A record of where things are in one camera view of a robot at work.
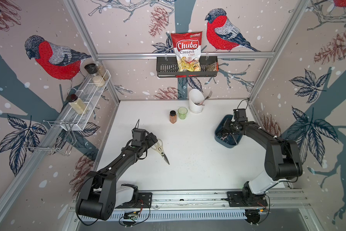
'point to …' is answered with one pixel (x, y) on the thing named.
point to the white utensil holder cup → (196, 98)
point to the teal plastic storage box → (228, 138)
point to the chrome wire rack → (53, 136)
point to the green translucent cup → (182, 111)
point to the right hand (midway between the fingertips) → (224, 123)
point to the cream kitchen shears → (158, 147)
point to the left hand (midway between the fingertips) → (154, 136)
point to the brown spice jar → (173, 116)
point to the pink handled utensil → (202, 103)
